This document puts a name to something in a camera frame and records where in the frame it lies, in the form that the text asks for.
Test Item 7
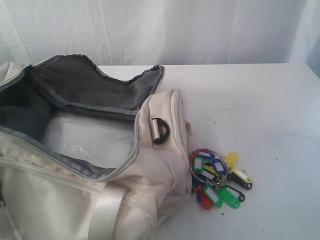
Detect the colourful key tag bunch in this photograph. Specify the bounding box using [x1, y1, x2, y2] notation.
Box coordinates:
[189, 148, 253, 210]

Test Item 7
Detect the beige canvas duffel bag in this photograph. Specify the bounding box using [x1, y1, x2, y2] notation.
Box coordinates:
[0, 54, 192, 240]

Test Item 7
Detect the white backdrop curtain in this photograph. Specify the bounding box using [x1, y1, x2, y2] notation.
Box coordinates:
[0, 0, 320, 68]

